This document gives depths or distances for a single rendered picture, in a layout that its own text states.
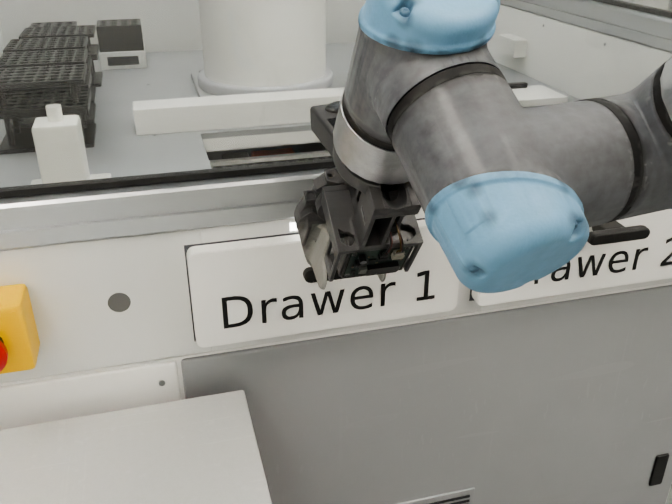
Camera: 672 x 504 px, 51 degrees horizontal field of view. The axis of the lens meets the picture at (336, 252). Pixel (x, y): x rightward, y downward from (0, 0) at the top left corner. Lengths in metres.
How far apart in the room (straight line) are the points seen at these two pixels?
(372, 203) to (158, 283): 0.29
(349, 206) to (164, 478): 0.31
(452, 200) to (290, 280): 0.38
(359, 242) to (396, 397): 0.36
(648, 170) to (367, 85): 0.17
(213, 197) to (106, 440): 0.26
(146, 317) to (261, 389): 0.16
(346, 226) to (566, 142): 0.22
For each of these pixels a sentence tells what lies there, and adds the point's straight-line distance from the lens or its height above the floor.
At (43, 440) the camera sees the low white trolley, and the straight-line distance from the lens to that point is 0.76.
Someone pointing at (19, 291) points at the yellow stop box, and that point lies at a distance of 0.71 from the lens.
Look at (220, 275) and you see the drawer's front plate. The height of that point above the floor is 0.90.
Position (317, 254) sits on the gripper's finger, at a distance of 0.64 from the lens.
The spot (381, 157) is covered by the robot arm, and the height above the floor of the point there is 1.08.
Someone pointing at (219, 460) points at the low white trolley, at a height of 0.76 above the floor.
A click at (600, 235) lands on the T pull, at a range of 0.80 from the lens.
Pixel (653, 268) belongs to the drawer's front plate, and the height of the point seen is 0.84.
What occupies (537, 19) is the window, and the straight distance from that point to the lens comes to 0.76.
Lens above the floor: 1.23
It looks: 27 degrees down
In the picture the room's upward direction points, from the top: straight up
